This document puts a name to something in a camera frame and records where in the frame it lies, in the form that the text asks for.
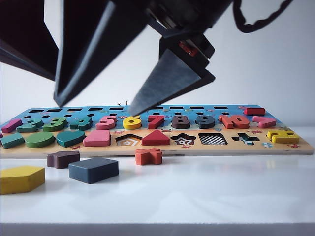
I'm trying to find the purple star shape piece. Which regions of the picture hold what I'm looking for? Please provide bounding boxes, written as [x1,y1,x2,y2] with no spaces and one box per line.
[46,150,81,170]

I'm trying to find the yellow plus sign piece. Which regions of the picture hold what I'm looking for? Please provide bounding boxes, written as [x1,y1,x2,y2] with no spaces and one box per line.
[266,129,302,144]

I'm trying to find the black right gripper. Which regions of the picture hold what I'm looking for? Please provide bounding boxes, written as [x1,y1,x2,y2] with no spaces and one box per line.
[108,0,232,116]

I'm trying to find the green number three piece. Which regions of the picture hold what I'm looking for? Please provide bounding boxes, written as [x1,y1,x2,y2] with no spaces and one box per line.
[43,117,69,132]

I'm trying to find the wooden number shape puzzle board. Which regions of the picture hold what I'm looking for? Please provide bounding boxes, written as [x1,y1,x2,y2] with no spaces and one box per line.
[0,104,315,159]

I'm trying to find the dark blue square block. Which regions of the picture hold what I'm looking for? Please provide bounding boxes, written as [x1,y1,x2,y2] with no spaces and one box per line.
[68,157,120,185]

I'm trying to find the brown number eight piece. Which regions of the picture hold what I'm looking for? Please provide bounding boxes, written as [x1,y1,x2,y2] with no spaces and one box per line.
[171,115,191,130]

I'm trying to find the green oval shape piece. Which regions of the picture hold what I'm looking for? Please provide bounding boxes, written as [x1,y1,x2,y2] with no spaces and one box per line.
[25,131,56,148]

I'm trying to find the orange number ten piece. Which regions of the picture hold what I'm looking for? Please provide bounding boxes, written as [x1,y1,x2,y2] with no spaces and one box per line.
[219,115,250,129]

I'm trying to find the red rectangular minus block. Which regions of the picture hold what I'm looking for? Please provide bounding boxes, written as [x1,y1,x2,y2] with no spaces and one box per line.
[243,107,266,116]

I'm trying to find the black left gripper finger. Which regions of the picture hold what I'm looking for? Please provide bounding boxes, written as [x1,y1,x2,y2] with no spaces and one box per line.
[0,46,57,82]
[0,0,60,74]

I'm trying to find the teal rectangle shape piece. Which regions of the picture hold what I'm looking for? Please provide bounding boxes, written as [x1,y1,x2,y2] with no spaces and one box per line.
[0,133,26,149]

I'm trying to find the orange cross shape piece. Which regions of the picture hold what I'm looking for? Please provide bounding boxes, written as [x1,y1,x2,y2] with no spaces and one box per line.
[134,147,163,166]

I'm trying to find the yellow number six piece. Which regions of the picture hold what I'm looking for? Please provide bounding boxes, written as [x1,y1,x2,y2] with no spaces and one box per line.
[123,115,142,130]

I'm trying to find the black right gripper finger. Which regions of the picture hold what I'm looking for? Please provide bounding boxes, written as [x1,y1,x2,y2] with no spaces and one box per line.
[54,0,148,108]

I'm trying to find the teal heart shape piece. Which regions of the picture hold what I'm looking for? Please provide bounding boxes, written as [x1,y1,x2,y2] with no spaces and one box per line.
[56,130,86,148]

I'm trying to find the pink trapezoid shape piece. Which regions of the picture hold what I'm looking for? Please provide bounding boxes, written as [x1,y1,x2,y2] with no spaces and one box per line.
[82,129,112,148]

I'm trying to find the red triangle shape piece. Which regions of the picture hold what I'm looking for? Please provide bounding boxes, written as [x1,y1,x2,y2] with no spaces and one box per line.
[141,129,171,146]

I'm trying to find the pink number five piece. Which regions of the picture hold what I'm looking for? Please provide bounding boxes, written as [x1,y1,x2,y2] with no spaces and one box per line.
[95,115,118,130]

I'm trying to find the pink angled sign piece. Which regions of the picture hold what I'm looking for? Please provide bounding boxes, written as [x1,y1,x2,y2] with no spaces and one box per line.
[252,116,277,129]

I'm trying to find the yellow pentagon shape piece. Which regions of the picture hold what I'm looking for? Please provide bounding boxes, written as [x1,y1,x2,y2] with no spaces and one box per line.
[0,165,46,196]

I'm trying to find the dark blue number nine piece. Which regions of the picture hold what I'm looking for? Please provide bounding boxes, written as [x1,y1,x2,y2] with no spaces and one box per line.
[194,115,216,129]

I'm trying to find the dark green number four piece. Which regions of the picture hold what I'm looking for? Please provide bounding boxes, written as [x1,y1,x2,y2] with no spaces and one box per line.
[69,117,93,131]

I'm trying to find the red number seven piece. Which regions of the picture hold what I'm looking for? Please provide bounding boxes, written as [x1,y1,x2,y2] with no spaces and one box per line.
[147,115,166,130]

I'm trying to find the teal number two piece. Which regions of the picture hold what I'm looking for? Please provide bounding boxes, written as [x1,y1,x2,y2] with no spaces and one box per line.
[17,118,45,133]

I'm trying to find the black braided cable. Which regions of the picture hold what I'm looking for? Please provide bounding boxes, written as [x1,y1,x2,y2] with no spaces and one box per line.
[231,0,294,34]

